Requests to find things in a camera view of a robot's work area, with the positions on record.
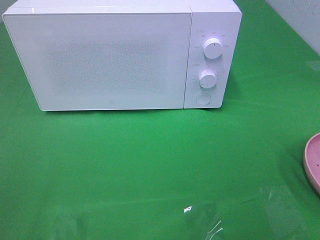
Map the round white door button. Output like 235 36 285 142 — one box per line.
196 93 211 106

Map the white microwave knob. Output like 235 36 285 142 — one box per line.
198 70 217 89
202 36 223 60

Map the white microwave door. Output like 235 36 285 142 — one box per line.
3 13 191 111

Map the pink round plate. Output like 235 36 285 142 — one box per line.
303 133 320 195

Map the white microwave oven body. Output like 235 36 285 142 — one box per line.
2 0 242 109

